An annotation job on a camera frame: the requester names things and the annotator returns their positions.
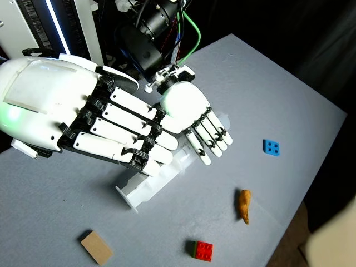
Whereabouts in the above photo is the white robot torso column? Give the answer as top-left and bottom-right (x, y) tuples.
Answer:
(0, 0), (105, 63)

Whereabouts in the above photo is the orange toy carrot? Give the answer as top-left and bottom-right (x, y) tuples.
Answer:
(239, 189), (253, 225)

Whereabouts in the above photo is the red and green toy brick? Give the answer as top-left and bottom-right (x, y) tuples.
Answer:
(190, 240), (214, 262)

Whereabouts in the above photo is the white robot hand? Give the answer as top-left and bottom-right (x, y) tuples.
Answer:
(158, 81), (234, 166)
(0, 54), (179, 177)

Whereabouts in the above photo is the blue block with four holes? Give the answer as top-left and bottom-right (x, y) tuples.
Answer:
(263, 139), (281, 158)

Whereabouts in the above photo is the large clear plastic syringe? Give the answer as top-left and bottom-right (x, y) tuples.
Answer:
(115, 111), (231, 214)

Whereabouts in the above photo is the brown cardboard block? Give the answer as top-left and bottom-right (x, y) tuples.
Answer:
(80, 230), (114, 266)

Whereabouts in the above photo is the green cable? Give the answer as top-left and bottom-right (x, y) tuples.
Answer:
(177, 5), (202, 66)

